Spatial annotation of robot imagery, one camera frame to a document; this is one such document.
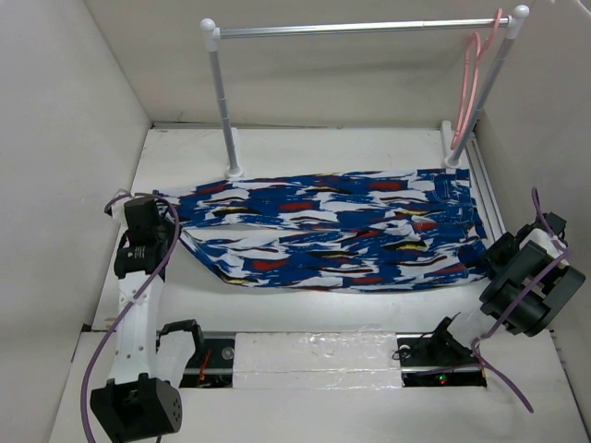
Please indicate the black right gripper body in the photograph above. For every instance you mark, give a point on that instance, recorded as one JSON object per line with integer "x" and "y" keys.
{"x": 501, "y": 252}

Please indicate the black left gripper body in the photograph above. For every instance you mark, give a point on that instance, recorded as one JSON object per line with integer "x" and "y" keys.
{"x": 166, "y": 232}

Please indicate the pink plastic hanger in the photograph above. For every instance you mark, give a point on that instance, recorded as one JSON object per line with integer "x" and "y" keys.
{"x": 473, "y": 53}

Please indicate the blue patterned trousers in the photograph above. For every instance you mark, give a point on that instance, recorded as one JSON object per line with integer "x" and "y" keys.
{"x": 365, "y": 232}

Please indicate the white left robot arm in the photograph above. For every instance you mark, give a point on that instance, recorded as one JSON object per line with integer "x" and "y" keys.
{"x": 141, "y": 398}

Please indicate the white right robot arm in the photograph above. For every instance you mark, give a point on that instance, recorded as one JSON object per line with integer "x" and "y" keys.
{"x": 531, "y": 279}

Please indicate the white clothes rack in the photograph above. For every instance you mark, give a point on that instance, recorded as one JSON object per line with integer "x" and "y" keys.
{"x": 512, "y": 24}

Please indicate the aluminium side rail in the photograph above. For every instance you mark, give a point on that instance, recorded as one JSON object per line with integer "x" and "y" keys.
{"x": 487, "y": 204}

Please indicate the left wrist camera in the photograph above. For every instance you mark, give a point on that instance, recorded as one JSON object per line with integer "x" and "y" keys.
{"x": 120, "y": 194}

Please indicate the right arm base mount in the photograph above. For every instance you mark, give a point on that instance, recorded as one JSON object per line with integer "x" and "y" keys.
{"x": 435, "y": 359}

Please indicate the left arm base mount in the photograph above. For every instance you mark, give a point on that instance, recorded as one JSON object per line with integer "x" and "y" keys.
{"x": 194, "y": 358}

